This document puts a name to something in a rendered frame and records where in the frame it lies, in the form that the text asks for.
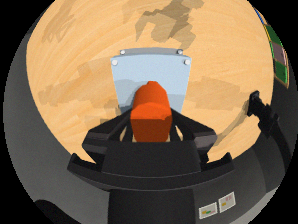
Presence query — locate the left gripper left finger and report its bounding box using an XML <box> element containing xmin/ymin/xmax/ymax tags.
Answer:
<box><xmin>85</xmin><ymin>108</ymin><xmax>133</xmax><ymax>141</ymax></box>

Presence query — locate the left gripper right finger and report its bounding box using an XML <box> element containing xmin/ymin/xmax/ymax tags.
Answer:
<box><xmin>169</xmin><ymin>108</ymin><xmax>218</xmax><ymax>155</ymax></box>

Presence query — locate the light blue plate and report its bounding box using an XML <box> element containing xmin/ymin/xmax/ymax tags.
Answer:
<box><xmin>110</xmin><ymin>52</ymin><xmax>192</xmax><ymax>115</ymax></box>

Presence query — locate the orange peg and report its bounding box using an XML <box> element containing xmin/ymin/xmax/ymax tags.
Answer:
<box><xmin>130</xmin><ymin>80</ymin><xmax>173</xmax><ymax>143</ymax></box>

